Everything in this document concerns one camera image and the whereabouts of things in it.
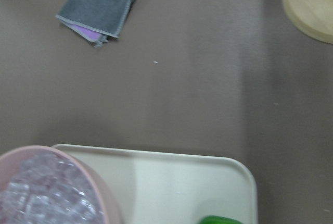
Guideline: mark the pink bowl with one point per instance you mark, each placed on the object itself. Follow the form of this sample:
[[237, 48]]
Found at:
[[10, 162]]

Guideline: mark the pile of clear ice cubes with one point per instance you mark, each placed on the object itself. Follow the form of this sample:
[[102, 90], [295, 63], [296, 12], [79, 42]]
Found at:
[[49, 189]]

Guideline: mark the cream plastic tray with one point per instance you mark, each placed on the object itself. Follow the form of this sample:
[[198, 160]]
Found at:
[[155, 187]]

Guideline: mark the grey folded cloth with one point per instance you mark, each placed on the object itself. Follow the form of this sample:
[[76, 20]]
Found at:
[[95, 20]]

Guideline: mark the green lime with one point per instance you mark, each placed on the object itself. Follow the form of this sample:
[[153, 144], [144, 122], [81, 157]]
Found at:
[[218, 220]]

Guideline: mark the wooden mug tree stand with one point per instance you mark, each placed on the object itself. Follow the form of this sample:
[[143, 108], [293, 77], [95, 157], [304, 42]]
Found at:
[[311, 17]]

